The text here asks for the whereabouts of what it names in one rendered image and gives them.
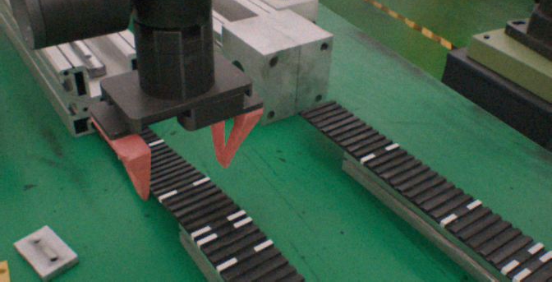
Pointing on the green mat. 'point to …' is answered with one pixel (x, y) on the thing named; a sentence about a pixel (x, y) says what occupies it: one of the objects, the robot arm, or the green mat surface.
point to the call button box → (304, 8)
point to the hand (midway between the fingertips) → (183, 172)
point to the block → (281, 61)
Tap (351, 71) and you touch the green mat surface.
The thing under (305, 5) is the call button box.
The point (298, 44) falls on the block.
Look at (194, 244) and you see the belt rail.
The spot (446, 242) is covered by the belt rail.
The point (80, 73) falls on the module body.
